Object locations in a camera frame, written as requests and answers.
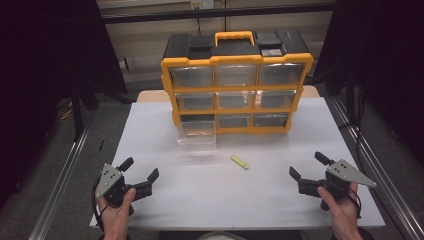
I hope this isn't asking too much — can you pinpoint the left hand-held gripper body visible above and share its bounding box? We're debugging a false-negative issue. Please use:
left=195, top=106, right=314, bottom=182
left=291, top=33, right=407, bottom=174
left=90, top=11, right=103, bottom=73
left=95, top=162, right=154, bottom=216

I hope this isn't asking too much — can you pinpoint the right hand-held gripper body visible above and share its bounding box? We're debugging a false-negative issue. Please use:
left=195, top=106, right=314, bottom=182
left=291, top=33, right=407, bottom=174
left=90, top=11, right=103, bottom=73
left=297, top=158, right=378, bottom=212

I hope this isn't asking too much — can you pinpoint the white table cover sheet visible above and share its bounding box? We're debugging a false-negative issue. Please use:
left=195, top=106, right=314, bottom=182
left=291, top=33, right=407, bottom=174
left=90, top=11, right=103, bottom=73
left=89, top=96, right=386, bottom=232

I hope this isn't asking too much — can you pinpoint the group of clear cabinet drawers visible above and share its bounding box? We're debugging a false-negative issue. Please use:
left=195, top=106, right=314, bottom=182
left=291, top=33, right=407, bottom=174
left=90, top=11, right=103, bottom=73
left=169, top=63, right=305, bottom=129

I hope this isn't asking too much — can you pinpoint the yellow floor cable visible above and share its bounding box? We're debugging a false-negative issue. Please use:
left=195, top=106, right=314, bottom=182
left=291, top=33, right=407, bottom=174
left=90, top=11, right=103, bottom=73
left=58, top=99, right=74, bottom=122

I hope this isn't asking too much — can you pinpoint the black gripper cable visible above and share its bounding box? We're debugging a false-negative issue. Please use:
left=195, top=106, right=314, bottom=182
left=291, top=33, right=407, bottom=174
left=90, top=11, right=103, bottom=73
left=91, top=177, right=110, bottom=232
left=345, top=188, right=363, bottom=220

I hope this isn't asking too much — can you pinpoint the white wall outlet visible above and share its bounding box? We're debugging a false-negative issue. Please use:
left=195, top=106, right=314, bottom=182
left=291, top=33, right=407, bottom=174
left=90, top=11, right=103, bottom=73
left=190, top=0, right=215, bottom=11

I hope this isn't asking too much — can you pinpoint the clear plastic storage drawer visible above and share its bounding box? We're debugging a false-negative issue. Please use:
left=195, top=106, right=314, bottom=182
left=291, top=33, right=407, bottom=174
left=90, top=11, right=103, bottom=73
left=177, top=119, right=218, bottom=148

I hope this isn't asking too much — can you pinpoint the aluminium frame rail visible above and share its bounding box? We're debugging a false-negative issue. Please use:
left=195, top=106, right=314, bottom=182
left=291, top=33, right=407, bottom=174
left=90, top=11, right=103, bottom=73
left=327, top=95, right=424, bottom=240
left=27, top=109, right=98, bottom=240

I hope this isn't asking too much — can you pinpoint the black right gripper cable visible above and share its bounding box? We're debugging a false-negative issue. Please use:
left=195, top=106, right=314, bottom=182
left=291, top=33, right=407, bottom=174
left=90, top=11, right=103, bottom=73
left=345, top=188, right=363, bottom=220

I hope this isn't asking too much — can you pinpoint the person's left hand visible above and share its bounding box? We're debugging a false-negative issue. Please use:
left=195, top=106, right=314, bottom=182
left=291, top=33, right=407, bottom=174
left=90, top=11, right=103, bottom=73
left=97, top=187, right=137, bottom=240

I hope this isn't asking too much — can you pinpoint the yellow black drawer organizer cabinet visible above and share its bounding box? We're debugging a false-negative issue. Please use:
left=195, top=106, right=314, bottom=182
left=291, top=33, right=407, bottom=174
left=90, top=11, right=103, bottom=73
left=160, top=30, right=315, bottom=135

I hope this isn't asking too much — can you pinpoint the person's right hand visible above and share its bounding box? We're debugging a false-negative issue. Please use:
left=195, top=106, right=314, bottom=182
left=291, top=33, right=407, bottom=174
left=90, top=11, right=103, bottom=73
left=316, top=182, right=363, bottom=234

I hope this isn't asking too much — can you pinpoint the black curtain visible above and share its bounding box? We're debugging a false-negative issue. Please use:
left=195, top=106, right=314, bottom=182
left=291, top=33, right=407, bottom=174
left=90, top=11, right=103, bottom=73
left=312, top=0, right=424, bottom=165
left=0, top=0, right=128, bottom=208

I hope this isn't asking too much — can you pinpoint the black horizontal frame bar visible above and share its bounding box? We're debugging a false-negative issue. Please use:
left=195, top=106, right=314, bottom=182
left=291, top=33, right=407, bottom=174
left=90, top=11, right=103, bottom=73
left=99, top=2, right=336, bottom=25

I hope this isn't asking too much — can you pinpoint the small yellow-green marker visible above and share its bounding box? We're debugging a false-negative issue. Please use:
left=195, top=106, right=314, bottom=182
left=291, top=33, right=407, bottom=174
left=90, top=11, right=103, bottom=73
left=230, top=154, right=250, bottom=170

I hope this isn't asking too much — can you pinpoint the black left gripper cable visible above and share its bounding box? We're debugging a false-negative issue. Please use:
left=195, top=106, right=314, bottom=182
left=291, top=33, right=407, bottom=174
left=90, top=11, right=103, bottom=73
left=91, top=177, right=110, bottom=232

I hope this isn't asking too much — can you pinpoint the black metal stand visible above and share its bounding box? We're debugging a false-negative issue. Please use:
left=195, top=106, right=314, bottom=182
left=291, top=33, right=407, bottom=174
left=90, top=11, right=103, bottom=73
left=70, top=79, right=101, bottom=142

